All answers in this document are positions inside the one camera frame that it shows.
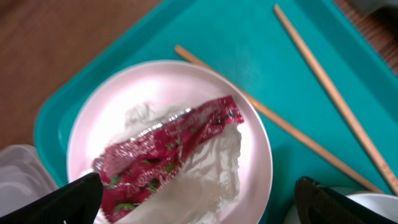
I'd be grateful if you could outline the wooden chopstick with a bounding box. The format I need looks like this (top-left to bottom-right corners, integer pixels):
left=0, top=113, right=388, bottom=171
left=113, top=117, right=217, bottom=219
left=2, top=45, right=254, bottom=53
left=274, top=4, right=397, bottom=194
left=174, top=45, right=383, bottom=194

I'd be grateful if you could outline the clear plastic bin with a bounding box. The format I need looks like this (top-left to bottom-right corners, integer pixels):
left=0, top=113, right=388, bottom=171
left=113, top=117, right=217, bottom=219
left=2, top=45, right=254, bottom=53
left=1, top=144, right=58, bottom=216

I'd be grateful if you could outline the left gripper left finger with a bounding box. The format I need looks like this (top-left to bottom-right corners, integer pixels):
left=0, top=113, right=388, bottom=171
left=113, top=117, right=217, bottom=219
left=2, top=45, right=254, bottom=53
left=1, top=172, right=103, bottom=224

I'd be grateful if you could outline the grey dishwasher rack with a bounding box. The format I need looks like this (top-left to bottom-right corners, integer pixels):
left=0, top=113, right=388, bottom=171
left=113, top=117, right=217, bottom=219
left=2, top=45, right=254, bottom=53
left=349, top=0, right=397, bottom=16

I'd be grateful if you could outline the right wooden chopstick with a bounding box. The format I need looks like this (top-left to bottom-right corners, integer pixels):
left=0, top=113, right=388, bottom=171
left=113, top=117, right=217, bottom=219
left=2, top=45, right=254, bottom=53
left=274, top=4, right=397, bottom=194

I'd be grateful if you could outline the left wooden chopstick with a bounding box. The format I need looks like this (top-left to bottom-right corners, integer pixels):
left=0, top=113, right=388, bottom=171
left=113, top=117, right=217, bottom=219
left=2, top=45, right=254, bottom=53
left=174, top=45, right=383, bottom=194

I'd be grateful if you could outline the pink round plate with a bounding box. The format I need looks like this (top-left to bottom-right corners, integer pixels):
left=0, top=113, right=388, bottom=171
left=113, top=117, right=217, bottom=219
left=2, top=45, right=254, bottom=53
left=67, top=60, right=273, bottom=223

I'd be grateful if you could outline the grey-green bowl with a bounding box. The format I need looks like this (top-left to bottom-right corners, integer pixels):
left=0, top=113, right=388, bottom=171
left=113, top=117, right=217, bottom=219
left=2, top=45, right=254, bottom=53
left=284, top=187, right=397, bottom=224

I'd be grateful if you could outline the red snack wrapper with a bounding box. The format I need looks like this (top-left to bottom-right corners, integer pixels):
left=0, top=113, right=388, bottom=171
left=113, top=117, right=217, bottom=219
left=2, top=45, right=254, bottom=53
left=92, top=96, right=244, bottom=223

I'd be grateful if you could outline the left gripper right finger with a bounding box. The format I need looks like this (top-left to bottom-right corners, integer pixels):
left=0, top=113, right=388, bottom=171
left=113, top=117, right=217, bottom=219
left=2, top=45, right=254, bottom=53
left=295, top=177, right=397, bottom=224

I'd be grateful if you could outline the white napkin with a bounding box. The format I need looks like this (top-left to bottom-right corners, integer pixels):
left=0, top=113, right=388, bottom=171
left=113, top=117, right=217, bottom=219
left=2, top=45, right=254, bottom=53
left=95, top=105, right=241, bottom=223

